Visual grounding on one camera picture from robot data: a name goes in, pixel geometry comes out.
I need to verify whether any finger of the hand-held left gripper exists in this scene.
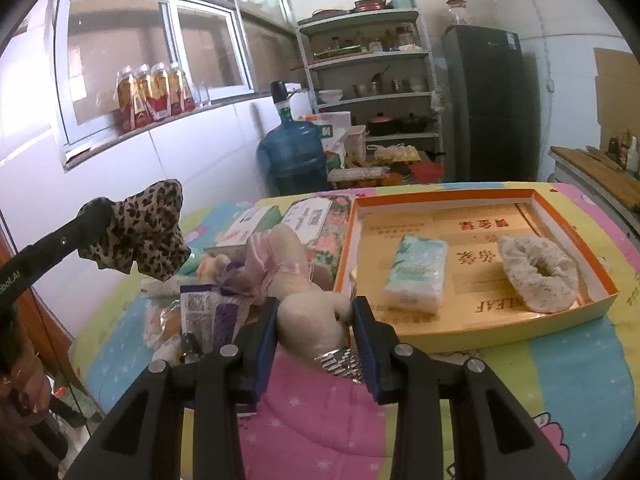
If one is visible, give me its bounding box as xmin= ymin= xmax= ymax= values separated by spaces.
xmin=20 ymin=199 xmax=117 ymax=277

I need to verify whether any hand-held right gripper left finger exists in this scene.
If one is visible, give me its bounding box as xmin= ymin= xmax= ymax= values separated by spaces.
xmin=65 ymin=297 xmax=281 ymax=480

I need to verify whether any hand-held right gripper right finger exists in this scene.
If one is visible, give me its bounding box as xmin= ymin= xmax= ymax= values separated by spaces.
xmin=351 ymin=296 xmax=576 ymax=480

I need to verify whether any purple white snack packet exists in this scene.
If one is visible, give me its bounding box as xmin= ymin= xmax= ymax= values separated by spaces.
xmin=212 ymin=292 xmax=251 ymax=356

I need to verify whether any large beige plush bear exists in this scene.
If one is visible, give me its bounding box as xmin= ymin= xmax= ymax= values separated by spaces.
xmin=235 ymin=224 xmax=354 ymax=363

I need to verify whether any white printed snack packet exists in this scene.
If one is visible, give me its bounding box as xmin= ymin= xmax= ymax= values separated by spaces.
xmin=179 ymin=284 xmax=218 ymax=361

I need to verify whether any leopard print scrunchie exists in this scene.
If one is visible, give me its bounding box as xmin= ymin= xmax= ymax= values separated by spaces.
xmin=75 ymin=178 xmax=192 ymax=282

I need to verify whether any orange-rimmed cardboard box tray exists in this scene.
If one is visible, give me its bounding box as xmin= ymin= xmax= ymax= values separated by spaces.
xmin=334 ymin=187 xmax=620 ymax=353

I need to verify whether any person's left hand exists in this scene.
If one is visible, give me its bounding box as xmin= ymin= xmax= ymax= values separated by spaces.
xmin=0 ymin=345 xmax=53 ymax=428

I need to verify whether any metal watch band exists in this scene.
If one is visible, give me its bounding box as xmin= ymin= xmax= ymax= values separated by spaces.
xmin=314 ymin=347 xmax=366 ymax=385

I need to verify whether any green white tissue pack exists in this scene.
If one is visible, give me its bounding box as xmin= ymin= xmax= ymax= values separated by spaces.
xmin=382 ymin=235 xmax=448 ymax=313

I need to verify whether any floral tissue box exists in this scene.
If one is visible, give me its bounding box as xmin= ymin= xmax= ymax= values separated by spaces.
xmin=277 ymin=194 xmax=355 ymax=292

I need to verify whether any green white carton box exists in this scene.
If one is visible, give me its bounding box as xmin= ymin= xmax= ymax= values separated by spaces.
xmin=204 ymin=205 xmax=283 ymax=256

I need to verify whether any orange drink bottle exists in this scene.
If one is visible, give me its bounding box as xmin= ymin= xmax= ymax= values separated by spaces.
xmin=167 ymin=62 xmax=197 ymax=113
xmin=151 ymin=62 xmax=182 ymax=118
xmin=117 ymin=67 xmax=153 ymax=133
xmin=136 ymin=64 xmax=168 ymax=125

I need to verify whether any white floral scrunchie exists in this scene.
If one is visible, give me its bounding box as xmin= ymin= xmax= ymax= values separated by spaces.
xmin=497 ymin=236 xmax=582 ymax=315

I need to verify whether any clear fruit box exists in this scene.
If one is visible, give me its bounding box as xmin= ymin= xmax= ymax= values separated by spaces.
xmin=328 ymin=166 xmax=391 ymax=191

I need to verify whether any red plastic basin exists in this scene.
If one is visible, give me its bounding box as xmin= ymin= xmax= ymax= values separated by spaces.
xmin=411 ymin=161 xmax=445 ymax=184

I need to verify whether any blue water jug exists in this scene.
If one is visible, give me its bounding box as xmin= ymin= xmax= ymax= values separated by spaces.
xmin=256 ymin=105 xmax=331 ymax=198

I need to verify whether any tray of eggs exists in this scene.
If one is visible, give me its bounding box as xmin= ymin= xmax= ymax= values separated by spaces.
xmin=372 ymin=142 xmax=423 ymax=165

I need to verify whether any white plastic bin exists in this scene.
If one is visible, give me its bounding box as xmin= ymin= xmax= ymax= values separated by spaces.
xmin=344 ymin=125 xmax=369 ymax=161

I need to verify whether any sliding window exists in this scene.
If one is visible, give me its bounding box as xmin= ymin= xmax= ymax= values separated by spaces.
xmin=52 ymin=0 xmax=258 ymax=161

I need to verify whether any white green sack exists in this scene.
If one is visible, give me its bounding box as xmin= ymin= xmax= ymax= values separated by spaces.
xmin=310 ymin=110 xmax=353 ymax=168

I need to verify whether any red lidded pot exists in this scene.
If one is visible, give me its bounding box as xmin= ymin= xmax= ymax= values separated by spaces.
xmin=369 ymin=112 xmax=400 ymax=136

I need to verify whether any black wok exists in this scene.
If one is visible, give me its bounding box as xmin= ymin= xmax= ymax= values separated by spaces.
xmin=397 ymin=111 xmax=438 ymax=133

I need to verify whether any black water pump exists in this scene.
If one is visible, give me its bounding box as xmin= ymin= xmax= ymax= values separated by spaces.
xmin=270 ymin=80 xmax=303 ymax=111

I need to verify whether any grey cabinet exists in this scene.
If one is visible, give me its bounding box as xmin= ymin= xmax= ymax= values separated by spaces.
xmin=552 ymin=157 xmax=640 ymax=241

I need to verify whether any dark refrigerator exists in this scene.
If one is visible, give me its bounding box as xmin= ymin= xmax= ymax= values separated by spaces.
xmin=440 ymin=24 xmax=543 ymax=183

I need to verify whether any green metal shelf rack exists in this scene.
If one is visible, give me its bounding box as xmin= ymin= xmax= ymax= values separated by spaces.
xmin=295 ymin=7 xmax=446 ymax=186

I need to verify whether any wooden cutting board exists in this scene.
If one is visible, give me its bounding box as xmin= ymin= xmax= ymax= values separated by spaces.
xmin=550 ymin=146 xmax=640 ymax=213

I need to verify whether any glass jar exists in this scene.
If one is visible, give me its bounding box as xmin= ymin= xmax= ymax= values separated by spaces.
xmin=446 ymin=0 xmax=473 ymax=27

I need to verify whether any flat cardboard sheet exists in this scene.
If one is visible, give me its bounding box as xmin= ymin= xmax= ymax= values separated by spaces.
xmin=593 ymin=47 xmax=640 ymax=131

